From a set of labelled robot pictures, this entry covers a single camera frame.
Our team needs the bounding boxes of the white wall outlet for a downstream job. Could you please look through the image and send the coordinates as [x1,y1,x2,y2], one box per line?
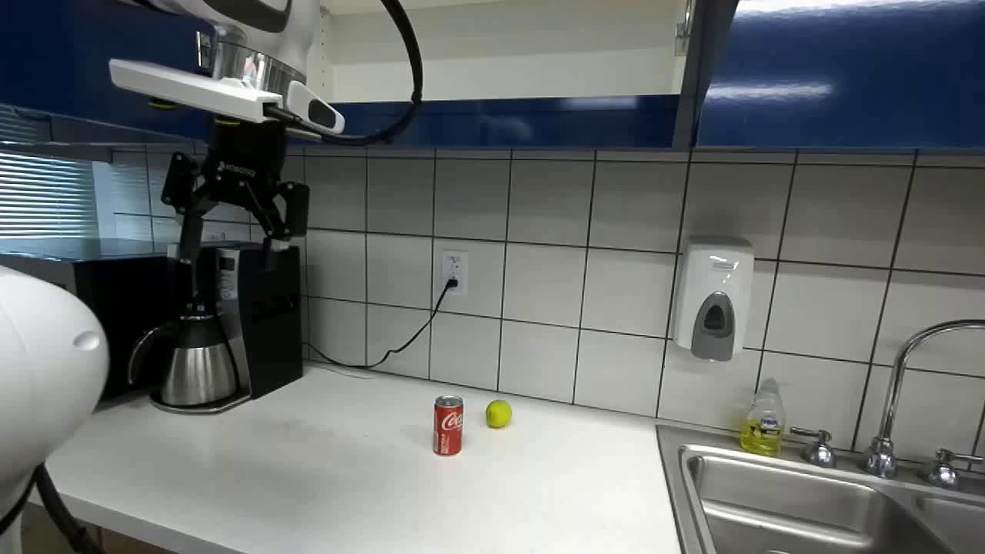
[436,246,473,302]

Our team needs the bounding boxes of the red soda can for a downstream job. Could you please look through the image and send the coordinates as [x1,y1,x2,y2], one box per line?
[432,395,468,458]

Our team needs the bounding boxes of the chrome faucet handle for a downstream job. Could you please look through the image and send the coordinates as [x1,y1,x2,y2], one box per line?
[793,426,840,470]
[923,448,969,494]

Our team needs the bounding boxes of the steel coffee carafe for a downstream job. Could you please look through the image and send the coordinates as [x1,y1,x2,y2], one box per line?
[127,304,250,414]

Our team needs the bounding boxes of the open blue cabinet door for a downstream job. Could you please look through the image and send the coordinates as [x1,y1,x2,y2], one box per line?
[671,0,742,153]

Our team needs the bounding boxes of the open blue wall cabinet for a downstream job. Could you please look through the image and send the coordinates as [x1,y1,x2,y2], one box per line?
[304,0,692,153]

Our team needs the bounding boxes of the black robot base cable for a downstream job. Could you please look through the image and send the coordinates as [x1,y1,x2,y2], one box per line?
[15,465,106,554]

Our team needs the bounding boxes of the closed blue wall cabinet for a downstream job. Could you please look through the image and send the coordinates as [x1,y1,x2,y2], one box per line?
[697,0,985,153]

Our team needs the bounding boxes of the black coffee maker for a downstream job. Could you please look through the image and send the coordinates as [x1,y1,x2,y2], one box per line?
[173,241,308,414]

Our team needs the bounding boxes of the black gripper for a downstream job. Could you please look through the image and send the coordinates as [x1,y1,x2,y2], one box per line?
[162,120,314,273]

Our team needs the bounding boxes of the metal cabinet hinge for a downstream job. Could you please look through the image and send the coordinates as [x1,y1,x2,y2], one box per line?
[671,0,700,56]

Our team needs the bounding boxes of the stainless steel sink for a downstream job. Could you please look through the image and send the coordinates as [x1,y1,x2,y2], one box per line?
[656,426,985,554]

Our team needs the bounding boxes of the yellow dish soap bottle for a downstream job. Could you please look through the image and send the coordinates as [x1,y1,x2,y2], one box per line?
[737,377,793,458]

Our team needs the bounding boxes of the black power cord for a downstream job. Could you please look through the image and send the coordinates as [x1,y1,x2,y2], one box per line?
[303,277,462,374]

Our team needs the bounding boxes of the black microwave oven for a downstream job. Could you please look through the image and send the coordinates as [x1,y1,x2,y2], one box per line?
[0,241,191,404]

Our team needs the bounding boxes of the white soap dispenser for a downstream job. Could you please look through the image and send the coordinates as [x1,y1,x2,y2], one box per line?
[671,241,758,363]

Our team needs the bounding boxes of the chrome faucet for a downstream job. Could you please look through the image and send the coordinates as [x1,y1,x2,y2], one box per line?
[862,317,985,482]

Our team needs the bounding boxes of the blue cabinet door panel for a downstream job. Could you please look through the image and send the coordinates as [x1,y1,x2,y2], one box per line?
[0,0,226,144]

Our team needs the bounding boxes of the white window blinds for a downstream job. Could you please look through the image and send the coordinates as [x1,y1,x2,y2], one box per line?
[0,151,103,246]

